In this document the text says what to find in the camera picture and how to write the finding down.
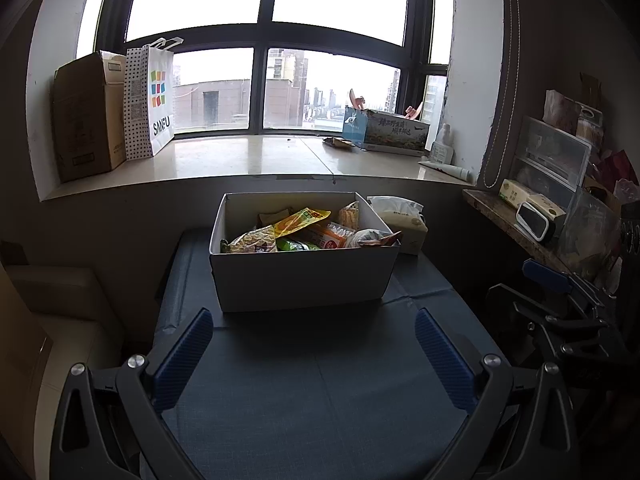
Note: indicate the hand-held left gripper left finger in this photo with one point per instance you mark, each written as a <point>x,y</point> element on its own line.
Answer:
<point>182,360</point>

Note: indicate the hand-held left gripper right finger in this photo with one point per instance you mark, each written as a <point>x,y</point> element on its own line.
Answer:
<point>445,360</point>

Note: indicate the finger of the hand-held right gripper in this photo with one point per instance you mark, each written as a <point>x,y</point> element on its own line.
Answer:
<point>547,275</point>
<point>520,302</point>

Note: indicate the clear cartoon-print pea packet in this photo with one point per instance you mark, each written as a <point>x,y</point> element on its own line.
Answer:
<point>252,240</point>

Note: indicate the white cardboard box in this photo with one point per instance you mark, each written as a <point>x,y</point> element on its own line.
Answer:
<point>300,280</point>

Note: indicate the orange snack packet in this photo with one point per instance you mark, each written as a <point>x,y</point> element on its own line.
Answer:
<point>325,236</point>

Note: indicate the yellow jelly packet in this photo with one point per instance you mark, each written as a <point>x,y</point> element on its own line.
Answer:
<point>300,220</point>

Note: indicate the white oval gadget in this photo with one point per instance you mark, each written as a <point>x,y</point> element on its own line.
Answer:
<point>535,222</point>

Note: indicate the clear plastic box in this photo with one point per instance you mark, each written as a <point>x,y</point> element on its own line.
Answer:
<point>587,235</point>

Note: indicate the stone shelf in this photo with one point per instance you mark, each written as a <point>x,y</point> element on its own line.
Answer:
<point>495,215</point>

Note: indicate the cream rectangular box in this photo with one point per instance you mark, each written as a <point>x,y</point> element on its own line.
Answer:
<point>517,192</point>

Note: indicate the clear plastic drawer unit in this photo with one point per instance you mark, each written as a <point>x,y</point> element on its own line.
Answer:
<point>550,160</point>

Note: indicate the dark red bag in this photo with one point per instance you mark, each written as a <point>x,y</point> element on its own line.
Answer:
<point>617,170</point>

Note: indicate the blue grey table mat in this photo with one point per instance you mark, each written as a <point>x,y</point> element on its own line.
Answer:
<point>310,400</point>

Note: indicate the brown crinkled snack packet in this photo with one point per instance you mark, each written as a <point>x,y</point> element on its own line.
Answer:
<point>382,241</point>

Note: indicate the white tube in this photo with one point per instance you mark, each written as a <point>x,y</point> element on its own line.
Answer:
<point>447,170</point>

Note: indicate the soft tissue pack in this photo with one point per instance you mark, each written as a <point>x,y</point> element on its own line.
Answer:
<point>400,215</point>

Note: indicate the white bottle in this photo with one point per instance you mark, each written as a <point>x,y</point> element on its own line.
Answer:
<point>442,147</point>

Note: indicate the brown paper bag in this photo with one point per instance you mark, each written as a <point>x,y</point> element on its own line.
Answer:
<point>560,110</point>

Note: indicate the orange cracker packet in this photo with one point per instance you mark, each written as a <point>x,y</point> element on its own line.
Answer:
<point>348,215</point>

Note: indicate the printed tissue box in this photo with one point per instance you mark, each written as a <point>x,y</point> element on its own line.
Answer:
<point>390,132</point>

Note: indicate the brown wrapper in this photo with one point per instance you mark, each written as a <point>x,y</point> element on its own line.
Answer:
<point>340,142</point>

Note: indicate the white dotted shopping bag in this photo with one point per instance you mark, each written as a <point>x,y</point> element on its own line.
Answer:
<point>150,105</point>

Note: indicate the brown cardboard box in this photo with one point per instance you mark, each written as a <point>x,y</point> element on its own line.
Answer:
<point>85,120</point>

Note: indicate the pink toy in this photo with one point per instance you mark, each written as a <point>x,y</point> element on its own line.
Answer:
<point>357,97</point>

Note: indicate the dark window frame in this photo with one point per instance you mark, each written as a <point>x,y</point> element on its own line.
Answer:
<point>262,35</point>

